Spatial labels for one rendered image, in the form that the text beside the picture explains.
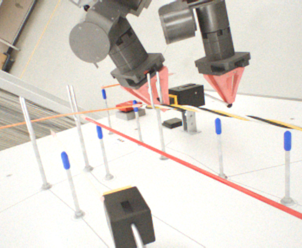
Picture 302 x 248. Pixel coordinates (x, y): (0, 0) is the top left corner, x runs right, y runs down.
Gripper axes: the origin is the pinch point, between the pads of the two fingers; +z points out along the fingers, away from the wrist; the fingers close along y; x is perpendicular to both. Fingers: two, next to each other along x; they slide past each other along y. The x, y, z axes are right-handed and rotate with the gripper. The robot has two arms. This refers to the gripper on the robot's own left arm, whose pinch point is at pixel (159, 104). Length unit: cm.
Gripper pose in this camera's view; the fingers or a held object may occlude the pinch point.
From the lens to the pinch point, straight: 56.3
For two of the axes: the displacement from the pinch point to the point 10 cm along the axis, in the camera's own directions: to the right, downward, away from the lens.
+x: 7.3, -6.3, 2.5
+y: 4.8, 2.0, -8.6
